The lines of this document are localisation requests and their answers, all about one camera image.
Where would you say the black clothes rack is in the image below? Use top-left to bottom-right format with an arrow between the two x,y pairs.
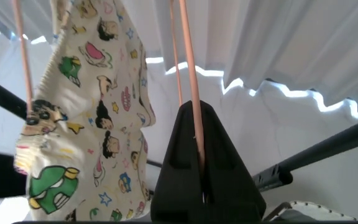
0,72 -> 358,192

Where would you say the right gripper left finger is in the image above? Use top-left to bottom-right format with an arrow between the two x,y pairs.
150,100 -> 204,222

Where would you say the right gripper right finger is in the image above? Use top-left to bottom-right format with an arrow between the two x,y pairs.
199,100 -> 267,222

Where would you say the cream printed garment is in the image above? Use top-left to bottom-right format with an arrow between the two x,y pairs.
13,0 -> 157,222

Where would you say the white curtain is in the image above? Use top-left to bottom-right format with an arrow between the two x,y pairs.
0,0 -> 358,114

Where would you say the white laundry basket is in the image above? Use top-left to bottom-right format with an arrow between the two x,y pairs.
262,200 -> 357,222

